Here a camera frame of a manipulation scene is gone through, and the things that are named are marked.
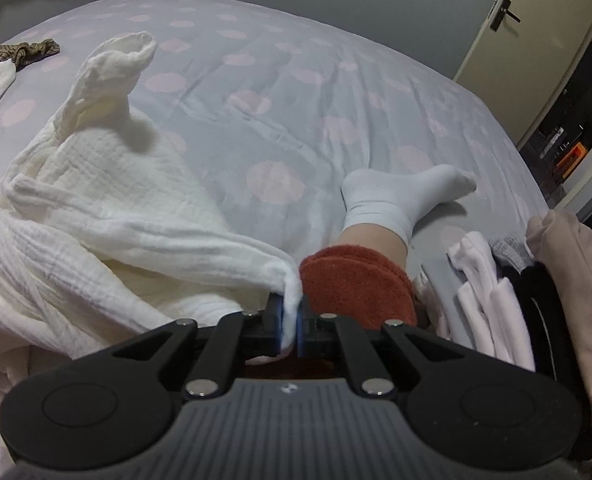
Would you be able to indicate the brown striped garment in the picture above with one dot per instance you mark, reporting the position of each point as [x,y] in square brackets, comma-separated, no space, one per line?
[26,51]

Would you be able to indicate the white sock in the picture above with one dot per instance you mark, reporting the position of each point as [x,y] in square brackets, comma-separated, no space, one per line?
[390,200]

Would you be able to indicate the white muslin garment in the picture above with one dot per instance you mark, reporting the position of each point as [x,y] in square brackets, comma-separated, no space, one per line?
[101,185]

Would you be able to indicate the black garment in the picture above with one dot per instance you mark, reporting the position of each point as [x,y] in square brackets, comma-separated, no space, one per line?
[545,320]

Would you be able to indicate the polka dot bed sheet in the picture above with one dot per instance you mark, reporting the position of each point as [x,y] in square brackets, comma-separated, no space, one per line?
[301,85]

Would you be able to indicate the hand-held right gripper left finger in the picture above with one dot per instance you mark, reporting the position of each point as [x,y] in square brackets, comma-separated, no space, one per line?
[276,322]

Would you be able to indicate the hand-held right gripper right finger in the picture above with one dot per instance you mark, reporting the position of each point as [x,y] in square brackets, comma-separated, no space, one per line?
[303,330]

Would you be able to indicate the beige garment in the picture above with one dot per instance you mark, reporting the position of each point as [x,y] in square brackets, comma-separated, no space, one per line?
[585,280]

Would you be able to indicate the pale pink folded garment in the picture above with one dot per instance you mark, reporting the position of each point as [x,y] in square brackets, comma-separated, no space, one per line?
[490,300]

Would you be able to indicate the grey garment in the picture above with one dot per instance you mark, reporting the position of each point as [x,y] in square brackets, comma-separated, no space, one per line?
[513,250]

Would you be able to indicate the white fleece blanket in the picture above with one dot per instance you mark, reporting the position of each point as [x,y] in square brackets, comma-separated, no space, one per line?
[1,400]

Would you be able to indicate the cream door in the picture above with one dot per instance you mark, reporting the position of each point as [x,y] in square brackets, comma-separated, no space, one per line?
[540,60]

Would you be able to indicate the person's bare leg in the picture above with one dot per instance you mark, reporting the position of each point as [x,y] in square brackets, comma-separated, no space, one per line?
[370,242]

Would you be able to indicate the orange box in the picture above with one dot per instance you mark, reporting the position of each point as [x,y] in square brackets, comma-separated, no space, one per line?
[573,157]

